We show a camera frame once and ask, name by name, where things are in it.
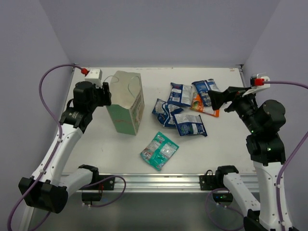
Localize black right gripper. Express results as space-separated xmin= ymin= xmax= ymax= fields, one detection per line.
xmin=208 ymin=86 xmax=262 ymax=134

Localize green paper gift bag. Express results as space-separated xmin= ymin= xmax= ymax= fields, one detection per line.
xmin=107 ymin=71 xmax=145 ymax=135

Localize blue white snack packet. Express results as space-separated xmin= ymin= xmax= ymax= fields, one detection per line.
xmin=167 ymin=82 xmax=192 ymax=107
xmin=192 ymin=79 xmax=220 ymax=106
xmin=152 ymin=99 xmax=184 ymax=128

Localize orange snack packet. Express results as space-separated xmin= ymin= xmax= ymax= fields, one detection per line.
xmin=190 ymin=92 xmax=219 ymax=117

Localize dark blue snack packet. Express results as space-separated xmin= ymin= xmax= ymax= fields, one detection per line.
xmin=173 ymin=114 xmax=207 ymax=137

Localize green snack packet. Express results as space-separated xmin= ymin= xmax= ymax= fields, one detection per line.
xmin=140 ymin=131 xmax=179 ymax=171

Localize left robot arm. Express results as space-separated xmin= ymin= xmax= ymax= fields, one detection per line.
xmin=18 ymin=81 xmax=116 ymax=214

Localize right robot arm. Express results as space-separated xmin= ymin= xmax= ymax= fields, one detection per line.
xmin=211 ymin=90 xmax=296 ymax=231

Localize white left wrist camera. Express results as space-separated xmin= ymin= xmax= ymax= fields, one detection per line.
xmin=85 ymin=68 xmax=103 ymax=88

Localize black right base bracket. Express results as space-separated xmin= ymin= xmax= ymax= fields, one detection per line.
xmin=199 ymin=169 xmax=218 ymax=191

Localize black base bracket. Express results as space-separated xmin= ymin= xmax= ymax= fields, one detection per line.
xmin=199 ymin=169 xmax=218 ymax=191
xmin=94 ymin=175 xmax=115 ymax=191

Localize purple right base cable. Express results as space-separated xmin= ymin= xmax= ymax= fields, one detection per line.
xmin=205 ymin=187 xmax=246 ymax=231

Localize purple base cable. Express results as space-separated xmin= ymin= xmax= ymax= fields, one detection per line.
xmin=205 ymin=187 xmax=246 ymax=231
xmin=81 ymin=175 xmax=127 ymax=209

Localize black left base bracket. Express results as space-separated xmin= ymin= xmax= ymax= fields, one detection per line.
xmin=94 ymin=175 xmax=115 ymax=191

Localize aluminium mounting rail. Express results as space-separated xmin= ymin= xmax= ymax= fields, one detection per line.
xmin=57 ymin=173 xmax=263 ymax=193

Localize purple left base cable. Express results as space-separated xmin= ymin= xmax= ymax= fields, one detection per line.
xmin=81 ymin=175 xmax=127 ymax=209

